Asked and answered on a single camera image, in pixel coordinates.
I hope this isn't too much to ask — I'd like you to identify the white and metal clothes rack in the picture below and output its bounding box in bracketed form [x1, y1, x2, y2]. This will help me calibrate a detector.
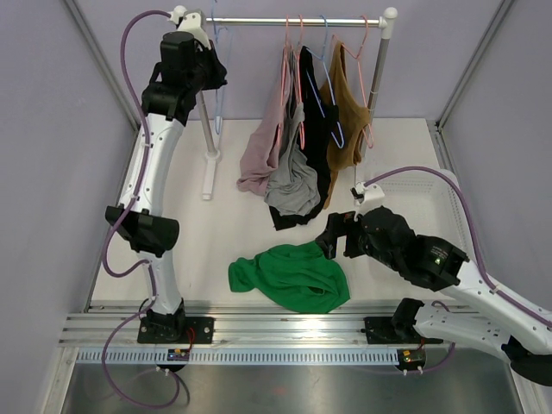
[198, 7, 398, 201]

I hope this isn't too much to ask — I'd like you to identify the pink tank top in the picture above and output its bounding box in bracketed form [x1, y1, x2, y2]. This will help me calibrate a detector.
[236, 48, 291, 196]

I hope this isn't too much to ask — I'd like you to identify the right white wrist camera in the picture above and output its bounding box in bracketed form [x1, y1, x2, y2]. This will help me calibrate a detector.
[350, 182, 385, 216]

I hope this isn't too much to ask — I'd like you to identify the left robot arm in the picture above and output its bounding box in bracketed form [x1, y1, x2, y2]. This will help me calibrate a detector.
[105, 29, 227, 344]

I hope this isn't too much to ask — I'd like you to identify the black tank top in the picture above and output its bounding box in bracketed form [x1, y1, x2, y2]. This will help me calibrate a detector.
[269, 47, 338, 230]

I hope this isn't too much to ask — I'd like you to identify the grey tank top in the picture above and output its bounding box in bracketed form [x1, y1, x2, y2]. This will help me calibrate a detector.
[264, 52, 320, 216]

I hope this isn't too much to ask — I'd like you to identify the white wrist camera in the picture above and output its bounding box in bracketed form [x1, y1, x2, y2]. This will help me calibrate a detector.
[168, 6, 212, 49]
[350, 182, 385, 216]

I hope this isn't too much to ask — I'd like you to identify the blue hanger with black top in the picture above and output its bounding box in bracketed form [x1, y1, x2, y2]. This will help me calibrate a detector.
[304, 15, 347, 150]

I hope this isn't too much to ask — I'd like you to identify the light blue hanger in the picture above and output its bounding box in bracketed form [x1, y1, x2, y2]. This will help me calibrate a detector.
[209, 0, 234, 134]

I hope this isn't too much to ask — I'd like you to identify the white slotted cable duct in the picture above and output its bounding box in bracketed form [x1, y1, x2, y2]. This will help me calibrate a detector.
[77, 348, 398, 367]

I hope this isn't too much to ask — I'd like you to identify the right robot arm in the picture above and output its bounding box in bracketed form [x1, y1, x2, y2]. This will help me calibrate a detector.
[316, 207, 551, 386]

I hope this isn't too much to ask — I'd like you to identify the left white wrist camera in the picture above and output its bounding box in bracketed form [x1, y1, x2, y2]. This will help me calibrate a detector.
[168, 6, 212, 49]

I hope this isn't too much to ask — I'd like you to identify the pink hanger with brown top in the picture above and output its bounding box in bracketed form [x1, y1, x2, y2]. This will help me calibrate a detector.
[332, 15, 374, 149]

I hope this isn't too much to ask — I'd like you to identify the green tank top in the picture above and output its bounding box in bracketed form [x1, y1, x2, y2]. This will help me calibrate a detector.
[228, 241, 350, 314]

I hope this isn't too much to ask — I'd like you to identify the white plastic basket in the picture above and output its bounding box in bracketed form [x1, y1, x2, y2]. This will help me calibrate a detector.
[377, 171, 474, 258]

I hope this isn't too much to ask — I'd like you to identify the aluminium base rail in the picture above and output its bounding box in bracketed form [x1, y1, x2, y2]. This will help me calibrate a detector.
[58, 301, 527, 348]

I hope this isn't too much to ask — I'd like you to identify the brown tank top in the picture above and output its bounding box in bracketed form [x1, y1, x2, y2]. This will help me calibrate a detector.
[320, 44, 369, 209]

